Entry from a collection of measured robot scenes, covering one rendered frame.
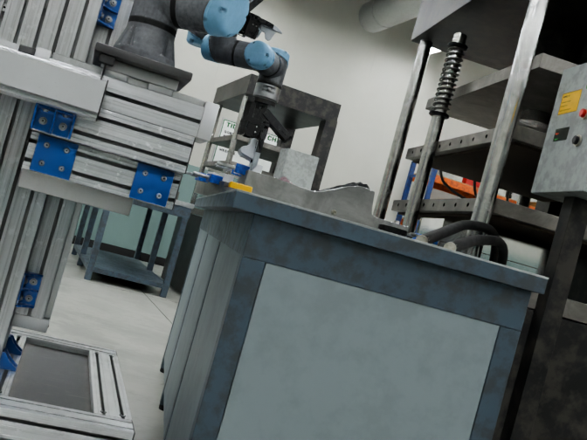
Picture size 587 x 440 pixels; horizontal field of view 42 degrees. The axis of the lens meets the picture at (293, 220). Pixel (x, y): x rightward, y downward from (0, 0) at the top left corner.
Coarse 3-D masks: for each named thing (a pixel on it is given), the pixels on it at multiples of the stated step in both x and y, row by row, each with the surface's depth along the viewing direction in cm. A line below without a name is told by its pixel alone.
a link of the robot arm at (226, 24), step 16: (176, 0) 174; (192, 0) 172; (208, 0) 171; (224, 0) 170; (240, 0) 175; (176, 16) 175; (192, 16) 173; (208, 16) 172; (224, 16) 171; (240, 16) 177; (208, 32) 176; (224, 32) 175
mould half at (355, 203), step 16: (256, 176) 215; (272, 176) 216; (256, 192) 215; (272, 192) 216; (288, 192) 216; (304, 192) 217; (320, 192) 218; (336, 192) 219; (352, 192) 220; (368, 192) 220; (320, 208) 218; (336, 208) 219; (352, 208) 220; (368, 208) 220; (368, 224) 221; (400, 224) 222
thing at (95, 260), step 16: (96, 208) 684; (160, 208) 612; (176, 208) 616; (192, 208) 620; (80, 224) 769; (144, 224) 790; (160, 224) 704; (96, 240) 598; (160, 240) 705; (176, 240) 619; (80, 256) 676; (96, 256) 598; (112, 256) 744; (176, 256) 620; (96, 272) 600; (112, 272) 604; (128, 272) 629; (144, 272) 667
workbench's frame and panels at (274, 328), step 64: (192, 256) 340; (256, 256) 154; (320, 256) 157; (384, 256) 159; (448, 256) 159; (192, 320) 237; (256, 320) 155; (320, 320) 157; (384, 320) 159; (448, 320) 162; (512, 320) 164; (192, 384) 182; (256, 384) 155; (320, 384) 157; (384, 384) 160; (448, 384) 162
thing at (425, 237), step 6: (456, 222) 216; (462, 222) 219; (444, 228) 202; (450, 228) 206; (456, 228) 210; (462, 228) 216; (426, 234) 189; (432, 234) 192; (438, 234) 195; (444, 234) 200; (450, 234) 206; (420, 240) 186; (426, 240) 186; (432, 240) 191; (438, 240) 197
